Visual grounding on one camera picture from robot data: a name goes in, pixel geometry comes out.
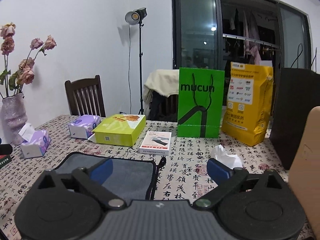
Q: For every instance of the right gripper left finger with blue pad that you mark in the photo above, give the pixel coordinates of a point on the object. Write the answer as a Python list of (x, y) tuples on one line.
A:
[(100, 171)]

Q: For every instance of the open purple tissue pack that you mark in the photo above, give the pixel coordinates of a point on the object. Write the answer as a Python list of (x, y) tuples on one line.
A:
[(35, 142)]

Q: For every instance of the green mucun paper bag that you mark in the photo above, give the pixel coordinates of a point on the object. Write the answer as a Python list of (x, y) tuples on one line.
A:
[(200, 98)]

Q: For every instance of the crumpled white tissue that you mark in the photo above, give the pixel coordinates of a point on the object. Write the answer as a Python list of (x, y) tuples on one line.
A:
[(230, 160)]

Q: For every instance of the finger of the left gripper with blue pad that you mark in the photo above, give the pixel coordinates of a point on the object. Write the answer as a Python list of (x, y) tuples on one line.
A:
[(6, 149)]

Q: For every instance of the red and green small box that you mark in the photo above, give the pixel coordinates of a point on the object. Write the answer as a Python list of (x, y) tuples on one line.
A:
[(5, 160)]

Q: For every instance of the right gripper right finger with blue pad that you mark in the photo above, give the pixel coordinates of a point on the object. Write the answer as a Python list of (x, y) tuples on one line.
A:
[(218, 172)]

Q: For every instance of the cream cloth on chair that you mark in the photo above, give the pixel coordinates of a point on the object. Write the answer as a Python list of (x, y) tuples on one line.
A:
[(163, 81)]

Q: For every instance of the calligraphy print tablecloth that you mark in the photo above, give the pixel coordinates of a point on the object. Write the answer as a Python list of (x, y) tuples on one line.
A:
[(183, 177)]

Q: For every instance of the speckled purple ceramic vase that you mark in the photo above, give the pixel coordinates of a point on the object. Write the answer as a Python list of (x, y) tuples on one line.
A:
[(13, 117)]

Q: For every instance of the dark wooden chair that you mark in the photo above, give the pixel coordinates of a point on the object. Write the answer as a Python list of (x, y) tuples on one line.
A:
[(85, 96)]

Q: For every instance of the chair under cream cloth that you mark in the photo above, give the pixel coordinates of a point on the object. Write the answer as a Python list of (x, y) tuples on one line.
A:
[(163, 108)]

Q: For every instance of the lime green cardboard box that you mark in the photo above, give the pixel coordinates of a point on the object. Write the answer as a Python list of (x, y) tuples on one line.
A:
[(119, 130)]

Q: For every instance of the sealed purple tissue pack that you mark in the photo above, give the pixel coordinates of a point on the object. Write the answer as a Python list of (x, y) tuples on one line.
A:
[(82, 127)]

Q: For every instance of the dark framed sliding window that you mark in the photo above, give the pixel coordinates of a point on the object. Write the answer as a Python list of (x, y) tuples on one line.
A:
[(212, 33)]

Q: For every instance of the small white product box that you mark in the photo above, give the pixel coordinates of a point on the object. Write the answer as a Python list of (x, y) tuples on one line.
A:
[(157, 143)]

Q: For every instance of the beige pink suitcase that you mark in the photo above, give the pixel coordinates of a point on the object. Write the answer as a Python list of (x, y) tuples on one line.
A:
[(304, 171)]

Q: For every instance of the yellow paper delivery bag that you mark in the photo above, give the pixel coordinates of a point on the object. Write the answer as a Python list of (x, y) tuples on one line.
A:
[(249, 101)]

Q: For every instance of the purple and grey towel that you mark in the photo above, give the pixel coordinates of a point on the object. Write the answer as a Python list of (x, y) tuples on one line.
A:
[(130, 180)]

